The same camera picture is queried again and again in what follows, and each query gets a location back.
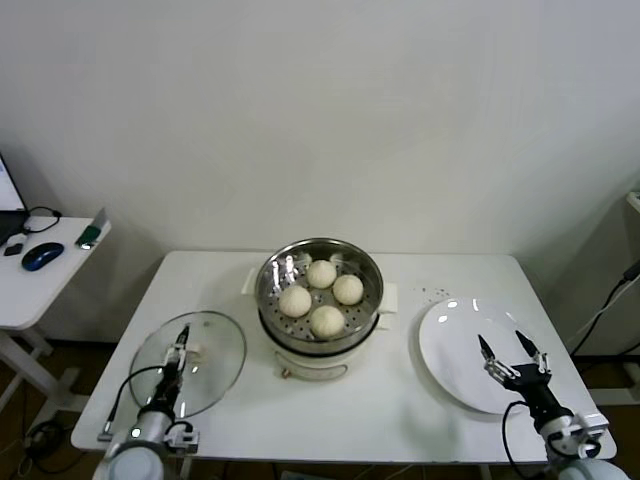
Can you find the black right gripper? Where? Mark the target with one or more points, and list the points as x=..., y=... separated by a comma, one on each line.
x=532, y=387

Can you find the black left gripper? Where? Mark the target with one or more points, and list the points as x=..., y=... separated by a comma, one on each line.
x=167, y=385

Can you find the round glass lid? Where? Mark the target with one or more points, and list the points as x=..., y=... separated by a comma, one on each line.
x=215, y=345

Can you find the white steamed baozi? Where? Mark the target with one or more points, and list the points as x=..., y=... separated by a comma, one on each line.
x=327, y=321
x=321, y=273
x=294, y=301
x=347, y=289

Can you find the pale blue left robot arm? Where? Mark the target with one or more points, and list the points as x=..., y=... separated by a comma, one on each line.
x=132, y=462

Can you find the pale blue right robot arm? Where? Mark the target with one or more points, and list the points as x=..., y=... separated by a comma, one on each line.
x=585, y=470

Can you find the perforated steel steamer basket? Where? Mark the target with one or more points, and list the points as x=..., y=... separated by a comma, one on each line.
x=360, y=325

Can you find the white round plate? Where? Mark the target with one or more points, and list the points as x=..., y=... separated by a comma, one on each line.
x=445, y=345

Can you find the white electric cooker pot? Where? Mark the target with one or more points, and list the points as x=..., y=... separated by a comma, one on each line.
x=310, y=367

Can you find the white side desk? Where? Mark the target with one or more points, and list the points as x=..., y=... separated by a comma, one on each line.
x=50, y=285

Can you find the green and white device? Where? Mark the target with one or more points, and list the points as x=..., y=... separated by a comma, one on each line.
x=90, y=234

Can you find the blue computer mouse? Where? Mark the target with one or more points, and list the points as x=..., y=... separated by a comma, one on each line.
x=42, y=256

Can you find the white floor power strip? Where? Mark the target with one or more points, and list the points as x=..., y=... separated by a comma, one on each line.
x=36, y=437

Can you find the small black adapter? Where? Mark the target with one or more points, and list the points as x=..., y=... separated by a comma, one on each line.
x=12, y=249

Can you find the black laptop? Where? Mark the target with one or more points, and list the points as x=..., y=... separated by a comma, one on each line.
x=7, y=222

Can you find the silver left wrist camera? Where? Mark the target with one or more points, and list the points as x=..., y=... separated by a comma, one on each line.
x=182, y=437

